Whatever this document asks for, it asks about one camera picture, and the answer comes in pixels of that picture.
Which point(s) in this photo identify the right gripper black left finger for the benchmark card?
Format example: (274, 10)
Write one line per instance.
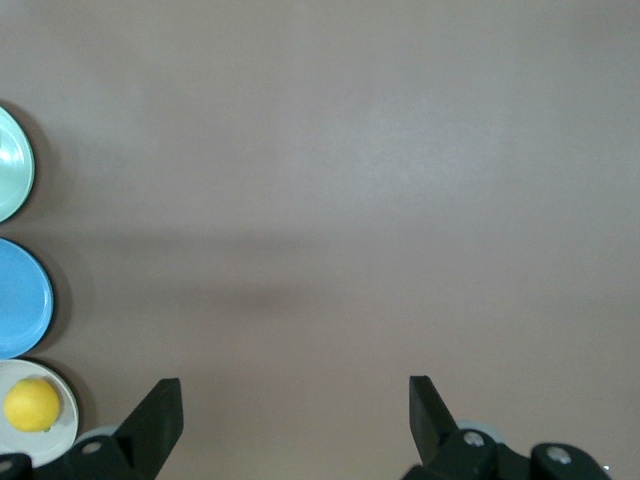
(152, 425)

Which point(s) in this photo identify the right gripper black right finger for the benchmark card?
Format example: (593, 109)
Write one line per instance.
(430, 425)

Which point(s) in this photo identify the yellow lemon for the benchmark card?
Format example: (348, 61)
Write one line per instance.
(31, 405)

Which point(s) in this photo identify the white plate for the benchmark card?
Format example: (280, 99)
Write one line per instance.
(65, 430)

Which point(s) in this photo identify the blue plate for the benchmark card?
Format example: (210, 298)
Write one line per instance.
(22, 300)

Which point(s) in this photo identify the mint green plate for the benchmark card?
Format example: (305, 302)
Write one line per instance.
(12, 165)

